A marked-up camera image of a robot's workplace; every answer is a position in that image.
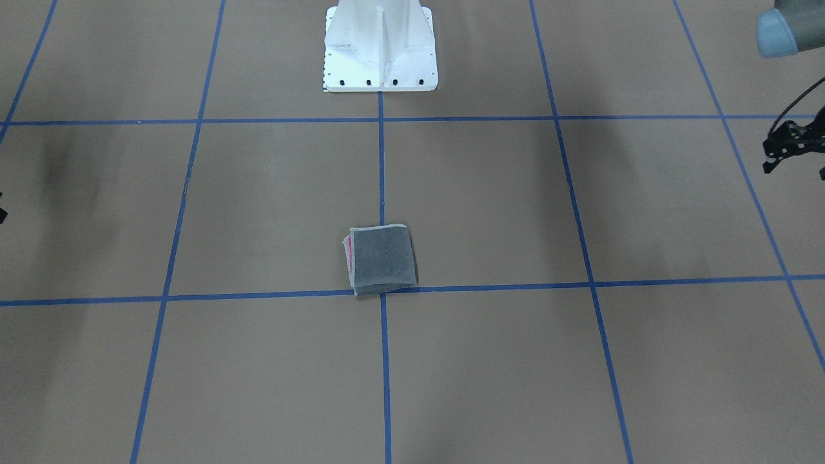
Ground pink and grey towel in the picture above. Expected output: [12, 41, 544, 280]
[342, 224, 418, 298]

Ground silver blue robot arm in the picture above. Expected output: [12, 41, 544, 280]
[755, 1, 824, 59]

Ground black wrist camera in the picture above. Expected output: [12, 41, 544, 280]
[761, 115, 824, 174]

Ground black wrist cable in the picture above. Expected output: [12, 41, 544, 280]
[768, 76, 825, 137]

